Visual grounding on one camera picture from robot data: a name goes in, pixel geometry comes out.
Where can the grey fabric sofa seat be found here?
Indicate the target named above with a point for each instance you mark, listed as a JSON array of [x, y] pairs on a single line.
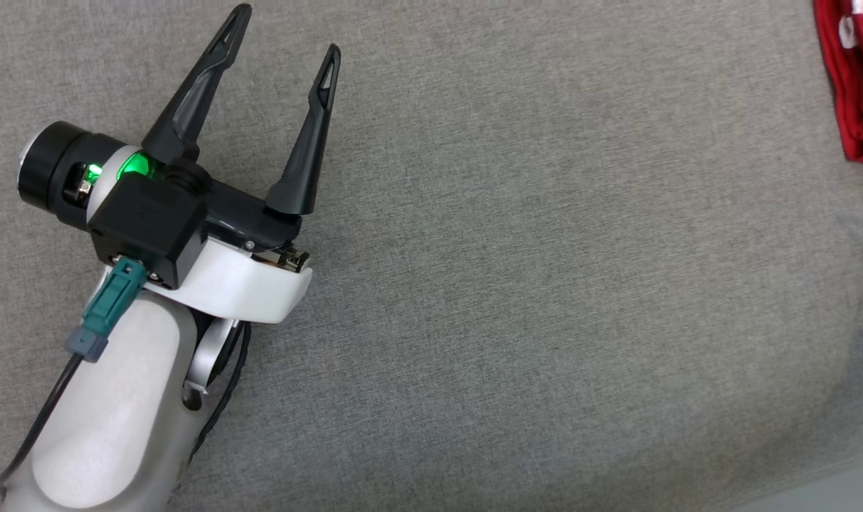
[[545, 249]]

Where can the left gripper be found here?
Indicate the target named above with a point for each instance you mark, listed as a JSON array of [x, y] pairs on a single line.
[[239, 213]]

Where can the red shorts white trim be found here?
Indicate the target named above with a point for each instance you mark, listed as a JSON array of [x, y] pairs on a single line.
[[861, 92]]

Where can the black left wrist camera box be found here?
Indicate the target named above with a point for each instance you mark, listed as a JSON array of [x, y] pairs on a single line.
[[146, 220]]

